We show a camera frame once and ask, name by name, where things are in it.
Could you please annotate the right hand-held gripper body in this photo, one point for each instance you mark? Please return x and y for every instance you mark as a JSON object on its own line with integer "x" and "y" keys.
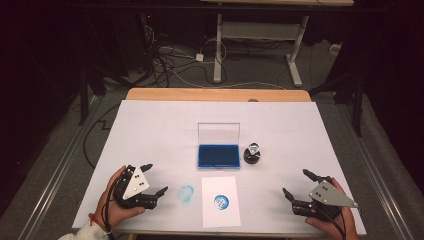
{"x": 330, "y": 196}

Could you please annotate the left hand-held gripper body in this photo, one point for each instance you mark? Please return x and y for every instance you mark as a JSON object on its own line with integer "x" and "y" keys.
{"x": 136, "y": 185}

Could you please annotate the white paper sheet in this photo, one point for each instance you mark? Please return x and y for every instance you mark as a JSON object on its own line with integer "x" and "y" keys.
{"x": 211, "y": 186}

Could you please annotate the black round stamp cap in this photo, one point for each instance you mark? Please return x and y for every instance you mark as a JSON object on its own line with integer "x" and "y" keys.
{"x": 251, "y": 159}

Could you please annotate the blue ink pad case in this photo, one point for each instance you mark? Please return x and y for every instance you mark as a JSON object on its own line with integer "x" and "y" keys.
{"x": 218, "y": 156}

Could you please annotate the person's right hand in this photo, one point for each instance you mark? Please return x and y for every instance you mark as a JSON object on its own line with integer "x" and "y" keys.
{"x": 333, "y": 230}

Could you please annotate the person's left hand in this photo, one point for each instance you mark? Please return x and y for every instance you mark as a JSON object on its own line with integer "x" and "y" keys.
{"x": 111, "y": 210}

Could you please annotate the white table cover board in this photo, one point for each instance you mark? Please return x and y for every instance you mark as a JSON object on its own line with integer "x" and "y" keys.
{"x": 150, "y": 133}

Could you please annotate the black metal stand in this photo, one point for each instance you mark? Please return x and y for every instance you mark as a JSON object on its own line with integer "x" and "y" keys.
{"x": 83, "y": 100}
{"x": 358, "y": 110}

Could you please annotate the wooden table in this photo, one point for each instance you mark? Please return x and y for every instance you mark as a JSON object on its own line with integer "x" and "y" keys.
{"x": 200, "y": 94}

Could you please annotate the small white power adapter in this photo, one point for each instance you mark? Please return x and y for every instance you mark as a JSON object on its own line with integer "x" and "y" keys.
{"x": 199, "y": 57}

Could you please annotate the small white floor box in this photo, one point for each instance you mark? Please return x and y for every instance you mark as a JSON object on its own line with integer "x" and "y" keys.
{"x": 335, "y": 50}

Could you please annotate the grey metal floor rail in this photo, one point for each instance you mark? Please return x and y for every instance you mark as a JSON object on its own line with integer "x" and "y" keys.
{"x": 50, "y": 186}
{"x": 383, "y": 200}

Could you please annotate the white metal desk frame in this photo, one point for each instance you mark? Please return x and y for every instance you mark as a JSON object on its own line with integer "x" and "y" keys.
{"x": 260, "y": 30}

